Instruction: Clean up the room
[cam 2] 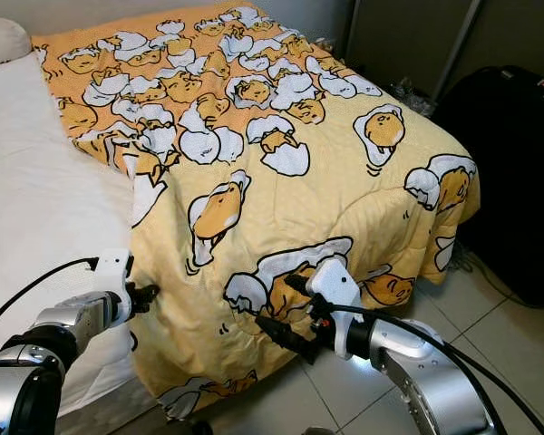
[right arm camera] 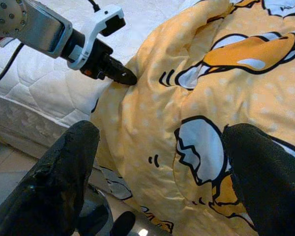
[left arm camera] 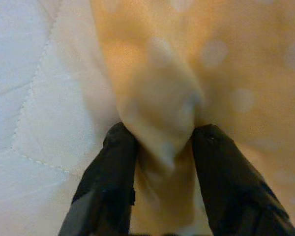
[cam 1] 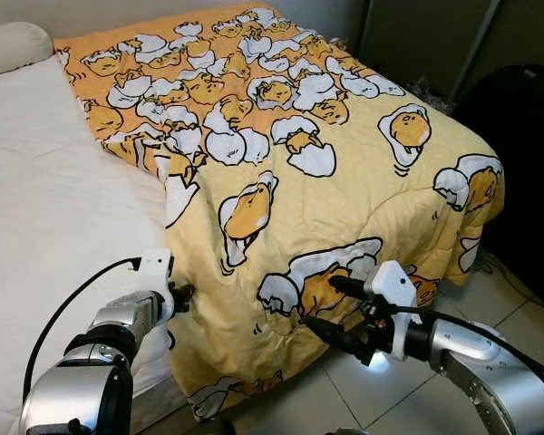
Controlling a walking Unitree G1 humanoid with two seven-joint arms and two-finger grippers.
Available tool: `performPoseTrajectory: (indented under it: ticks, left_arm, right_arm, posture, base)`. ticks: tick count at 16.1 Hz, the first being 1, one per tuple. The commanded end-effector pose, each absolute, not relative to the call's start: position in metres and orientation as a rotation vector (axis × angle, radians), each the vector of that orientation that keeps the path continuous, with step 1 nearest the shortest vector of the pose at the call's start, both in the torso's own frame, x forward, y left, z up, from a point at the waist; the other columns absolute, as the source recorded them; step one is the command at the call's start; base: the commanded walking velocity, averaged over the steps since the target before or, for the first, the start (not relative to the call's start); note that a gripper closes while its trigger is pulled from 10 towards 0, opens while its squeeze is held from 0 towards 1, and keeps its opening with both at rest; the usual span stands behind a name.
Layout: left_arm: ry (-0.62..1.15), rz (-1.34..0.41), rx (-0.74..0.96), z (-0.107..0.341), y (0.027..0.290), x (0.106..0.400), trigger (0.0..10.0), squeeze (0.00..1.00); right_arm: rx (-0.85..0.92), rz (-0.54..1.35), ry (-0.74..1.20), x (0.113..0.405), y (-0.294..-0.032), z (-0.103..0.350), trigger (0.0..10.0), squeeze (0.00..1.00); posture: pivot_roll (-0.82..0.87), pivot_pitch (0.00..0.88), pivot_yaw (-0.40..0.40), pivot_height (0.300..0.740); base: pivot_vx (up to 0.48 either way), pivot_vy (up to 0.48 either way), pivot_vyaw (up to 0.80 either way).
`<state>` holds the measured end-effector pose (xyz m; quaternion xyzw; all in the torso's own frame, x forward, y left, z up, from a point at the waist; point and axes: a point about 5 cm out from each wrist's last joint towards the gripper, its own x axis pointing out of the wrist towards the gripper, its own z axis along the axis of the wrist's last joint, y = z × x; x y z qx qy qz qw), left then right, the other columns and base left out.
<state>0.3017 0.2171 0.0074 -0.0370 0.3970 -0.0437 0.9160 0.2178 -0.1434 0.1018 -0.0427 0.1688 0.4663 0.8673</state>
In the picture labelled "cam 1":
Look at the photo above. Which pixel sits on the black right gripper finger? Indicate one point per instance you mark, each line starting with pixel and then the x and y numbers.
pixel 349 287
pixel 337 333

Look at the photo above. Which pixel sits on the yellow cartoon egg duvet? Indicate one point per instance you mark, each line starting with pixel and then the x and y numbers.
pixel 344 208

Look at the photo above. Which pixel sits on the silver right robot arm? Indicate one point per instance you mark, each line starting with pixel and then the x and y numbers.
pixel 499 372

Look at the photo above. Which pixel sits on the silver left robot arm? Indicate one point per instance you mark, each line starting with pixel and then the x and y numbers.
pixel 82 381

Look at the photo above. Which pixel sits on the white quilted mattress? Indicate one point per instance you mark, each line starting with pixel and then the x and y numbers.
pixel 36 199

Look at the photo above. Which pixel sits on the black suitcase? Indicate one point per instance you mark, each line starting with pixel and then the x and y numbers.
pixel 517 181

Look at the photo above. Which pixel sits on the dark cabinet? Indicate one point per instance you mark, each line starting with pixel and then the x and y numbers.
pixel 435 36

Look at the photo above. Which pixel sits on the beige knotted cushion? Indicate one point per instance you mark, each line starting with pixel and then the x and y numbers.
pixel 9 47

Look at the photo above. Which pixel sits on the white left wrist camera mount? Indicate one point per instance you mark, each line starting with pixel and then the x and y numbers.
pixel 156 272

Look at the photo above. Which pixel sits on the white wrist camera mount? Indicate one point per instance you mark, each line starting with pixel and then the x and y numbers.
pixel 156 272
pixel 394 290

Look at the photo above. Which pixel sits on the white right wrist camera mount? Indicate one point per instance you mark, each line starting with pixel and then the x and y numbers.
pixel 394 290

